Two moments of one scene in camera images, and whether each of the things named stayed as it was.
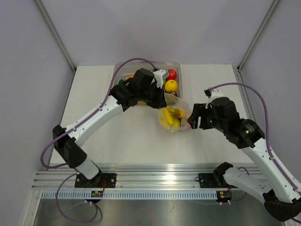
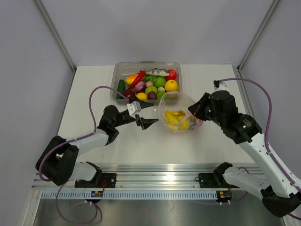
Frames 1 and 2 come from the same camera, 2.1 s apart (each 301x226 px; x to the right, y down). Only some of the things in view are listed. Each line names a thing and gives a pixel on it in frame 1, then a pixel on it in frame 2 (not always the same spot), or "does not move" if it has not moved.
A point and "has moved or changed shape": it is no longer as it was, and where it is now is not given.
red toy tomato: [172, 75] does not move
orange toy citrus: [170, 84] does not move
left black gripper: [160, 101] → [144, 123]
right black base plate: [213, 180] does not move
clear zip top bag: [173, 117] has moved or changed shape
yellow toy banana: [169, 116] has moved or changed shape
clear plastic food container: [125, 71] does not move
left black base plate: [100, 180] does not move
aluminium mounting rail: [131, 177] does not move
